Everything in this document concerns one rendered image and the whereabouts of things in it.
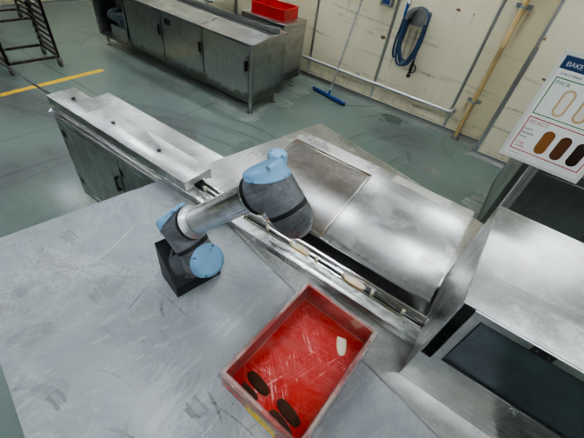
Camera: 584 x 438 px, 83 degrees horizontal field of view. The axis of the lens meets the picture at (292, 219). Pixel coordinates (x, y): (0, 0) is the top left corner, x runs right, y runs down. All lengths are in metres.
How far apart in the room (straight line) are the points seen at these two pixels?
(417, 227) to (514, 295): 0.71
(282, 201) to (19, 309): 1.09
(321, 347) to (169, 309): 0.59
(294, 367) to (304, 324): 0.17
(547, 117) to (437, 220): 0.60
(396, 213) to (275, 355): 0.90
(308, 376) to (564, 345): 0.74
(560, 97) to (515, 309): 0.96
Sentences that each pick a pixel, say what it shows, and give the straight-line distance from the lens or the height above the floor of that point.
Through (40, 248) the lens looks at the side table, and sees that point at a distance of 1.75.
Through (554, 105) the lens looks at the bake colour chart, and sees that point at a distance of 1.76.
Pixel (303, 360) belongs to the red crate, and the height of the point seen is 0.82.
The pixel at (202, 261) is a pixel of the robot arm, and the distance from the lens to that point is 1.13.
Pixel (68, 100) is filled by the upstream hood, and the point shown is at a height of 0.92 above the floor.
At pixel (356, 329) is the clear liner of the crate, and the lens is 1.33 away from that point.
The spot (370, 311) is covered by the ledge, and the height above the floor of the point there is 0.86.
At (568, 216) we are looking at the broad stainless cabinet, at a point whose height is 0.66.
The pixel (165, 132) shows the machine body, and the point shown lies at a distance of 2.35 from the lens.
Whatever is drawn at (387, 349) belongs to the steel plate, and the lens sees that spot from 1.40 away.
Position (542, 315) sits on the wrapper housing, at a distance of 1.12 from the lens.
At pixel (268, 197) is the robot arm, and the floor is 1.45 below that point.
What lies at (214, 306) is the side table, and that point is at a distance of 1.38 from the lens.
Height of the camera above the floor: 2.00
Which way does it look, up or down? 44 degrees down
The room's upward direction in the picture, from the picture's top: 10 degrees clockwise
